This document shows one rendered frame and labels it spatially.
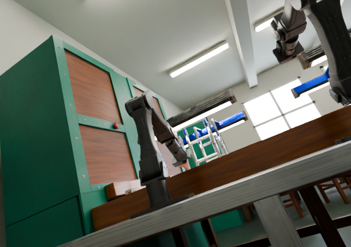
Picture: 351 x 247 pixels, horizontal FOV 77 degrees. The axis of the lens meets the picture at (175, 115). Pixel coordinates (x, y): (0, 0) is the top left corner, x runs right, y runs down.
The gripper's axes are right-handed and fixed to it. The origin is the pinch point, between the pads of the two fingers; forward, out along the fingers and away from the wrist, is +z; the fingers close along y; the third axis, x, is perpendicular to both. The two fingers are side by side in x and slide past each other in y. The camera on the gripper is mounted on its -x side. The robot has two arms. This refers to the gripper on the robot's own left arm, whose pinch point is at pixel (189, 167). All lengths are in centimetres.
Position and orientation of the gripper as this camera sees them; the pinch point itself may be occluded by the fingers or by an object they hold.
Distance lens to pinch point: 119.4
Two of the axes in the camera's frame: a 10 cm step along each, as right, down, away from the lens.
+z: 5.0, 7.6, 4.2
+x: -0.3, 5.0, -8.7
